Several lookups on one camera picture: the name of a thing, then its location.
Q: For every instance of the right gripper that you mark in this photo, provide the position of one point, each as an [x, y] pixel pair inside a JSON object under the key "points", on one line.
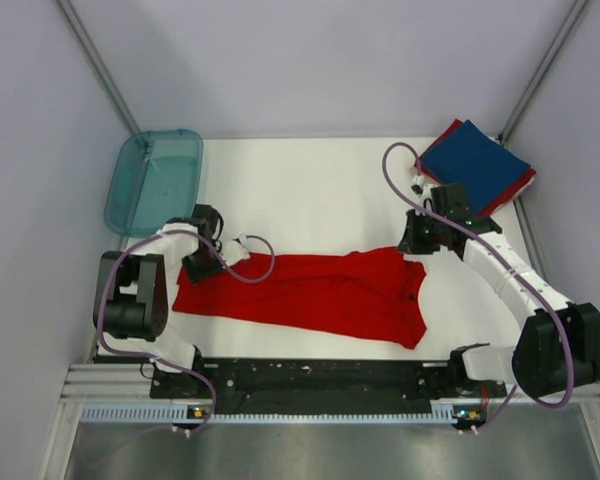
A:
{"points": [[410, 243]]}

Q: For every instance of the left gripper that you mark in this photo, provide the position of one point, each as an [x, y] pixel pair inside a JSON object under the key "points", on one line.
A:
{"points": [[196, 275]]}

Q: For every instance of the red t shirt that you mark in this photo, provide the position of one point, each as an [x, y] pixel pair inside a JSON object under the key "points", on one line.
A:
{"points": [[517, 187], [360, 294]]}

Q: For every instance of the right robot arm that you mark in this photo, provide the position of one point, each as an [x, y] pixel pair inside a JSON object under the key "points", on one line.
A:
{"points": [[559, 341]]}

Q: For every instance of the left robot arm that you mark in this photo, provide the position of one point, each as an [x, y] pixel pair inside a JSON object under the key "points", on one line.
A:
{"points": [[134, 312]]}

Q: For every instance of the folded blue t shirt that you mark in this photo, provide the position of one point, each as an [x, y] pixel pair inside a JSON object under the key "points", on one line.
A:
{"points": [[475, 165]]}

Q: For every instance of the teal plastic bin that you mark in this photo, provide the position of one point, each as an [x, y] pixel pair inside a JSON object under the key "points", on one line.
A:
{"points": [[156, 178]]}

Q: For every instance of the folded red t shirt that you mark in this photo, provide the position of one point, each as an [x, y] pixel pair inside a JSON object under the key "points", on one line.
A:
{"points": [[517, 187]]}

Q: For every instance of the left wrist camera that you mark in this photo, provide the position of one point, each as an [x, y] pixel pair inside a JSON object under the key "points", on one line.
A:
{"points": [[235, 251]]}

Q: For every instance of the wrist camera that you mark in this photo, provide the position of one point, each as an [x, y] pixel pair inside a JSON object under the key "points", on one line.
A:
{"points": [[419, 186], [235, 251]]}

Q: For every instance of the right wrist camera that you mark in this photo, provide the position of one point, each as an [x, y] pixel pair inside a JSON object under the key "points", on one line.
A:
{"points": [[419, 186]]}

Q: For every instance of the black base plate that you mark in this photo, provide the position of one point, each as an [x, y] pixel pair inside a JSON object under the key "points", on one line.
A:
{"points": [[319, 386]]}

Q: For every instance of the grey cable duct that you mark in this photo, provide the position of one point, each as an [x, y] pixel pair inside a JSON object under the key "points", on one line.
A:
{"points": [[189, 416]]}

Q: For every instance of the left aluminium frame post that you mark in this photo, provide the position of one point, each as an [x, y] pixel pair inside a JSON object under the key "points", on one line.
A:
{"points": [[97, 65]]}

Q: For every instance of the aluminium frame post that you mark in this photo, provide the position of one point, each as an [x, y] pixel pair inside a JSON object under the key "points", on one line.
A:
{"points": [[575, 15], [97, 65]]}

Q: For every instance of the right aluminium frame post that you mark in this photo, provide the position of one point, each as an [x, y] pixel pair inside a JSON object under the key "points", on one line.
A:
{"points": [[575, 15]]}

